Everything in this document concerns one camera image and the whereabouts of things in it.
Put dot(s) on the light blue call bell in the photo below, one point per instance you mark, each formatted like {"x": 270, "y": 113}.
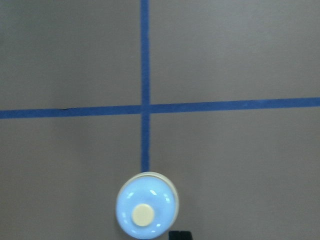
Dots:
{"x": 147, "y": 205}

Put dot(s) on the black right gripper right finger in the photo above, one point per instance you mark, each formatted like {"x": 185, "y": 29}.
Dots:
{"x": 186, "y": 235}

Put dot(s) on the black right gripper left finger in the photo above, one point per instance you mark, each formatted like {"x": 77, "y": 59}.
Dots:
{"x": 174, "y": 235}

